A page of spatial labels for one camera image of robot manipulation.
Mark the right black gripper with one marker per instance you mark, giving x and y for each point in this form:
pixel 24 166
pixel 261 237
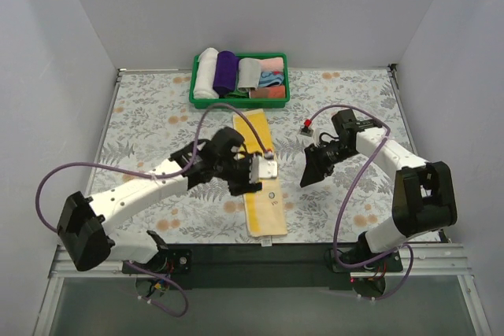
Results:
pixel 320 157

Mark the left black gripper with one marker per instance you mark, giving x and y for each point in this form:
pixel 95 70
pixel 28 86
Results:
pixel 244 173

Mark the grey towel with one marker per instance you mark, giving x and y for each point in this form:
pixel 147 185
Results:
pixel 249 74

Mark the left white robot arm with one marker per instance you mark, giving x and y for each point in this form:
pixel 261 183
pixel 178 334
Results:
pixel 87 225

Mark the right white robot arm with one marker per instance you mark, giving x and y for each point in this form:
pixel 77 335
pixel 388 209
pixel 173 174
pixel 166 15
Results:
pixel 423 195

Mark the brown rolled towel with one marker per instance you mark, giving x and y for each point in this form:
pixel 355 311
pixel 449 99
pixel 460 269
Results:
pixel 276 92

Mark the green rolled towel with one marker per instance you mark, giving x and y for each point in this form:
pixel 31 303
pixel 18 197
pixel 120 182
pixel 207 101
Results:
pixel 237 94

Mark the green plastic tray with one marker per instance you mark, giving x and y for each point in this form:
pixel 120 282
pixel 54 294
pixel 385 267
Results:
pixel 245 103

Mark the blue patterned rolled towel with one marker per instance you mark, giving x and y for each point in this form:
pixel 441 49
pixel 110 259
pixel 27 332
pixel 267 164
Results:
pixel 271 79

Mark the white rolled towel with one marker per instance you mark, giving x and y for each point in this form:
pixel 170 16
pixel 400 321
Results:
pixel 207 62

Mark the purple rolled towel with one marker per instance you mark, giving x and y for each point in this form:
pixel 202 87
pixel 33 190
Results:
pixel 226 72

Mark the floral table mat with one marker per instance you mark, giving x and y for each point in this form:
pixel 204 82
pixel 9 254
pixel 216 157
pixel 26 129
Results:
pixel 152 118

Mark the pink rolled towel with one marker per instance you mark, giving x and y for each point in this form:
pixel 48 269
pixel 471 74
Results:
pixel 273 64

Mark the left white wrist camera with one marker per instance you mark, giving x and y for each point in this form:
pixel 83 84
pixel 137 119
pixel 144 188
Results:
pixel 263 169

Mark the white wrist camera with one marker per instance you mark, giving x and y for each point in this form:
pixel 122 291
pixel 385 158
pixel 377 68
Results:
pixel 263 169
pixel 309 131

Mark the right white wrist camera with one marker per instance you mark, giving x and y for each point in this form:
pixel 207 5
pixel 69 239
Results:
pixel 309 131

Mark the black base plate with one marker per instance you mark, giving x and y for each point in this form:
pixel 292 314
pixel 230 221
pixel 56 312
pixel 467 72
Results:
pixel 235 266

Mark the aluminium frame rail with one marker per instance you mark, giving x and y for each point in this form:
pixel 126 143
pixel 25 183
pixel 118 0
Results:
pixel 434 294

